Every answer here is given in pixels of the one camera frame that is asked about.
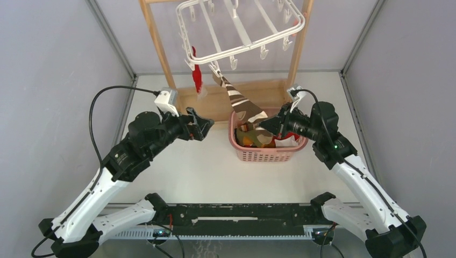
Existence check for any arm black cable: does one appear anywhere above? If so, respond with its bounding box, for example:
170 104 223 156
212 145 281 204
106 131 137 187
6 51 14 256
31 85 161 258
292 89 428 258

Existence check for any white plastic clip hanger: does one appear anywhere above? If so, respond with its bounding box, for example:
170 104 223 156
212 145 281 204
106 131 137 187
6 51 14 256
175 1 307 71

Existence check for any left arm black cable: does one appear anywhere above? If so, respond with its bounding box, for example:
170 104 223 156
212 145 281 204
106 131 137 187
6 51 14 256
31 85 161 258

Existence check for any red santa sock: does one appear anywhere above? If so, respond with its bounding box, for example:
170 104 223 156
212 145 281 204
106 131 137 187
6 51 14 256
274 132 300 141

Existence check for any pink laundry basket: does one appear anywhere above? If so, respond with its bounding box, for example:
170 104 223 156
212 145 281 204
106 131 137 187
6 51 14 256
228 111 309 162

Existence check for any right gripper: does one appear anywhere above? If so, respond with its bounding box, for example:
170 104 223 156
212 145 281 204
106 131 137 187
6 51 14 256
258 102 321 142

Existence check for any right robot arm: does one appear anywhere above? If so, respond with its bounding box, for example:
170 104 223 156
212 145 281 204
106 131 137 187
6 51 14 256
259 102 427 257

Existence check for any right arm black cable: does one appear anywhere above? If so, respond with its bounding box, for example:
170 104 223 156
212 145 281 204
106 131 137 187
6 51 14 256
292 89 428 258

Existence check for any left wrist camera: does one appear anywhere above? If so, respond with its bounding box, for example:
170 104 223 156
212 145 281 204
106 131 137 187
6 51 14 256
154 88 180 117

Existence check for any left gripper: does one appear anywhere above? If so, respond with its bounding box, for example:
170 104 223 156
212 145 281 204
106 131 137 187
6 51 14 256
147 106 213 159

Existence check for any olive orange striped sock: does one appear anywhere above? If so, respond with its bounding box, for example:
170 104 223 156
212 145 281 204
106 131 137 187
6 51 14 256
234 128 276 148

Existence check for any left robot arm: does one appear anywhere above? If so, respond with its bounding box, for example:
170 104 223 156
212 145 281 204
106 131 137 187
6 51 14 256
39 107 214 257

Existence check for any red sock with face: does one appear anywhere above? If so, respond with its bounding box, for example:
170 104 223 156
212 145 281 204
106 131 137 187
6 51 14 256
192 64 208 101

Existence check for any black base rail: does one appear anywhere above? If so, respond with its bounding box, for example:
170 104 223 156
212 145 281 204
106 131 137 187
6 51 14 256
149 203 332 237

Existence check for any wooden hanger stand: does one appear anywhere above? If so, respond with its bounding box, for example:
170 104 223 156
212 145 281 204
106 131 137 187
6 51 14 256
139 1 313 123

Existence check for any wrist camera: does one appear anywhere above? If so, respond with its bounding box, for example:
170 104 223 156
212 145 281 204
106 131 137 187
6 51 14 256
154 88 180 117
287 84 307 112

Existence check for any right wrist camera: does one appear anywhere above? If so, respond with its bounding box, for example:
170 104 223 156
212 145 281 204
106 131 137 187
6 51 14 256
287 84 307 112

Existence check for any brown white striped sock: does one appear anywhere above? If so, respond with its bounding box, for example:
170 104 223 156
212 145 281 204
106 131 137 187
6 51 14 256
212 72 268 124

